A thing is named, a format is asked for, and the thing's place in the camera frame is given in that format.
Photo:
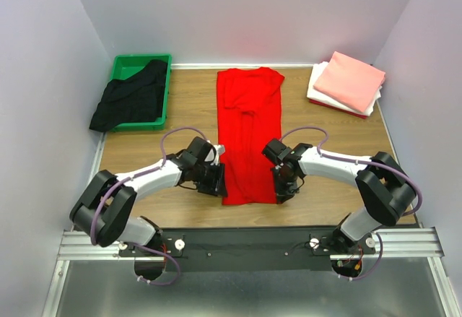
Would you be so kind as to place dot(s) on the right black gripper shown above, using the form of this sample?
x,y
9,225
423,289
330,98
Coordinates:
x,y
284,189

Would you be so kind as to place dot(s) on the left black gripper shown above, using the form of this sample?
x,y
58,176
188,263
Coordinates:
x,y
217,180

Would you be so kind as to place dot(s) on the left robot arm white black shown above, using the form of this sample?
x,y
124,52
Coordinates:
x,y
103,210

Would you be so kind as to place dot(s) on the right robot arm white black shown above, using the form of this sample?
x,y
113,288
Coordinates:
x,y
386,191

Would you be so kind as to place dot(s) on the white folded t shirt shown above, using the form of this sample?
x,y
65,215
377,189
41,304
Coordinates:
x,y
346,89

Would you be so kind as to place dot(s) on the black t shirt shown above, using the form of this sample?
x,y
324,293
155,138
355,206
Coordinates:
x,y
120,103

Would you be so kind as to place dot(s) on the pink folded t shirt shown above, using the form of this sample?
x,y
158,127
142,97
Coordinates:
x,y
360,67

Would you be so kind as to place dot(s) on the green plastic bin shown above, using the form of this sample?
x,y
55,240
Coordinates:
x,y
137,69

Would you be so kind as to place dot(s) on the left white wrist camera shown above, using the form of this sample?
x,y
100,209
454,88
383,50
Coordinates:
x,y
214,154

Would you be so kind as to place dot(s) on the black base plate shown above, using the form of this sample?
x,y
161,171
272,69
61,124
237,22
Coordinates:
x,y
248,249

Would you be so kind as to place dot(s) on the aluminium frame rail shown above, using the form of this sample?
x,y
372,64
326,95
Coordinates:
x,y
396,243

